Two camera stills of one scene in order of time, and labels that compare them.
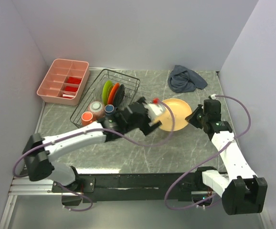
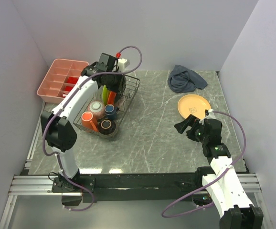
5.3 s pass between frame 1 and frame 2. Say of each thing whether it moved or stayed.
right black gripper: moved
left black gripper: moved
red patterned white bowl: stayed
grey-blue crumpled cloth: stayed
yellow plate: moved
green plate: stayed
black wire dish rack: stayed
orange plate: stayed
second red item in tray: stayed
